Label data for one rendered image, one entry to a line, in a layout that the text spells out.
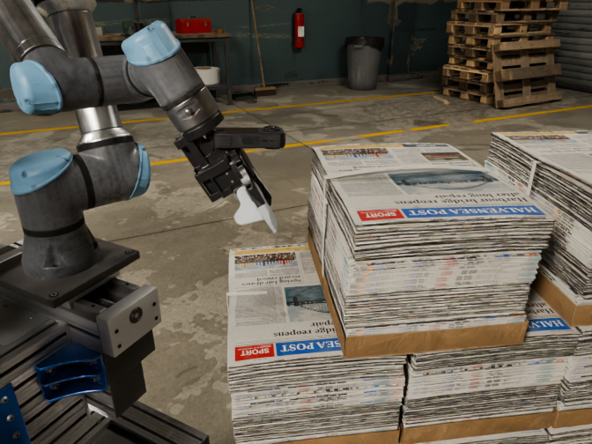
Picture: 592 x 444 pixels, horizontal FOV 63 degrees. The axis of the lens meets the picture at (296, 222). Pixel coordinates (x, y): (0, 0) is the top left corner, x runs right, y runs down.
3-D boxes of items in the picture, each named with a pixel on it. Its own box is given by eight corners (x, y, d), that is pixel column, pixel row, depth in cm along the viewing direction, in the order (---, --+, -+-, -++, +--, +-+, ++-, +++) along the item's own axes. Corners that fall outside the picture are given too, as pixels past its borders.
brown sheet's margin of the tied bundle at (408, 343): (324, 299, 86) (325, 279, 85) (477, 289, 90) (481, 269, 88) (343, 360, 72) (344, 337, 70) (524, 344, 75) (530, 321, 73)
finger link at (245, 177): (259, 208, 80) (233, 163, 80) (268, 203, 80) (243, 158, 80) (254, 209, 75) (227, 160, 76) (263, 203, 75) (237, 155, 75)
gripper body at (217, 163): (215, 189, 85) (175, 131, 80) (257, 165, 84) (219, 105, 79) (214, 206, 78) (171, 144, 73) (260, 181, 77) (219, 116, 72)
